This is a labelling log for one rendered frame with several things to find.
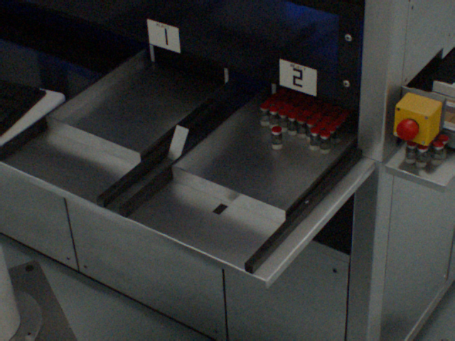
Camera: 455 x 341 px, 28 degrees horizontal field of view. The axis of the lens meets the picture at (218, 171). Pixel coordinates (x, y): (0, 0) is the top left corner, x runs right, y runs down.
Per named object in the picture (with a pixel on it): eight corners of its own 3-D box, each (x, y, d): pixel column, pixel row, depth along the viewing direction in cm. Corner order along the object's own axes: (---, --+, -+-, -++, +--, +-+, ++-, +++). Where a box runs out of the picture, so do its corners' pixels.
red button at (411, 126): (402, 129, 171) (404, 111, 168) (421, 136, 169) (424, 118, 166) (393, 139, 168) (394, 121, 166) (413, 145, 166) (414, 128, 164)
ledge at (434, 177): (414, 137, 188) (415, 130, 186) (473, 156, 181) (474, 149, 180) (384, 172, 179) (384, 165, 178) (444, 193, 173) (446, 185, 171)
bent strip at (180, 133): (179, 148, 186) (177, 124, 182) (190, 152, 184) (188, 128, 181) (135, 183, 177) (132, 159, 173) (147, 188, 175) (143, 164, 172)
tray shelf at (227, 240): (131, 61, 218) (130, 55, 217) (392, 148, 185) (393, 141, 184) (-14, 162, 188) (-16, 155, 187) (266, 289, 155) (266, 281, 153)
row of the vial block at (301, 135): (264, 119, 192) (263, 101, 189) (337, 144, 183) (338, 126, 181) (258, 124, 191) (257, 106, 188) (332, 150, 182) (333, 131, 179)
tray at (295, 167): (266, 99, 199) (265, 86, 196) (371, 134, 186) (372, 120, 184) (173, 180, 177) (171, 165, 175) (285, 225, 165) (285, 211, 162)
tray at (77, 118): (146, 60, 215) (145, 47, 213) (236, 89, 202) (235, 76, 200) (47, 129, 193) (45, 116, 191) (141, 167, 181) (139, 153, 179)
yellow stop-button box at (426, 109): (409, 117, 176) (411, 87, 172) (443, 128, 173) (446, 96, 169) (391, 136, 172) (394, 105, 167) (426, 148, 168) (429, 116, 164)
